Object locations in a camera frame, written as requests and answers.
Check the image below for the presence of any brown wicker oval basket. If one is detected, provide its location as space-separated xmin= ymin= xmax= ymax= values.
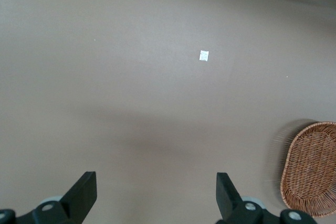
xmin=280 ymin=121 xmax=336 ymax=218

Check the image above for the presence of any brown table cover cloth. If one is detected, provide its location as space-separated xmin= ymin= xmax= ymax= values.
xmin=0 ymin=0 xmax=336 ymax=224

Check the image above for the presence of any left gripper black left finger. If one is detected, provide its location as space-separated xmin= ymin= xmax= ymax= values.
xmin=0 ymin=171 xmax=98 ymax=224

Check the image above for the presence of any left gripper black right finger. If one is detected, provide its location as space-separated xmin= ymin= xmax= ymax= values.
xmin=216 ymin=172 xmax=319 ymax=224

